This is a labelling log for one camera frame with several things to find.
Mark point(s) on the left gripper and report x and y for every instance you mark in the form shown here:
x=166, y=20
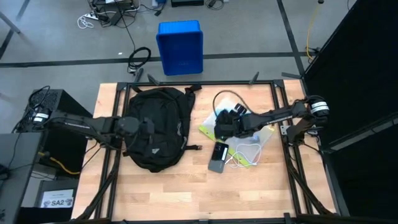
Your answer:
x=147, y=127

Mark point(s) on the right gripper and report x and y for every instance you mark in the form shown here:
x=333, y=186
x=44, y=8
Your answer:
x=228, y=126

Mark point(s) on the black backpack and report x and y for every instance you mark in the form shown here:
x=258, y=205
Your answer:
x=161, y=124

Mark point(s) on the clear pouch green edge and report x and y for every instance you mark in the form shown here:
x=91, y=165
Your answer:
x=264, y=137

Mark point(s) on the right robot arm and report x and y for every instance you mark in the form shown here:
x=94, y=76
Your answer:
x=276, y=115

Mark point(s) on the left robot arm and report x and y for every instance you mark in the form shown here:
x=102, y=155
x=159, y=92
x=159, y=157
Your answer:
x=81, y=123

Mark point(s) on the black computer tower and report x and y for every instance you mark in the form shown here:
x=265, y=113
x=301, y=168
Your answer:
x=66, y=102

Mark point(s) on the blue plastic bin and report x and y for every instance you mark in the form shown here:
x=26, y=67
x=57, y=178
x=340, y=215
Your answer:
x=180, y=46

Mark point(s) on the white SA2 sign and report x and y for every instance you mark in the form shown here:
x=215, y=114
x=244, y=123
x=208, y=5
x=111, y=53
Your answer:
x=57, y=199

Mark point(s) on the white power strip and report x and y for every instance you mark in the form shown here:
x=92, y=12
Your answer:
x=93, y=15

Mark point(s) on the black electronics box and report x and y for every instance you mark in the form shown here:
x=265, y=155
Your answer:
x=115, y=4

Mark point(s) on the black flat device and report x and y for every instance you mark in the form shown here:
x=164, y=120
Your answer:
x=186, y=2

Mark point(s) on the black partition panel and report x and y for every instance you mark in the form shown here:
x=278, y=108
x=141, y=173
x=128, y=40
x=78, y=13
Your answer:
x=357, y=62

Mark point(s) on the grey metal furniture leg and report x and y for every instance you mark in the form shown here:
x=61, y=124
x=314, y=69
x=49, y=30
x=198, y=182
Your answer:
x=11, y=23

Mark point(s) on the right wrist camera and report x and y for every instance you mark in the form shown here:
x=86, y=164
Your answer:
x=240, y=109

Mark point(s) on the black aluminium table frame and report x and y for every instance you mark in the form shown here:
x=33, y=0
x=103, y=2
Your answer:
x=121, y=93

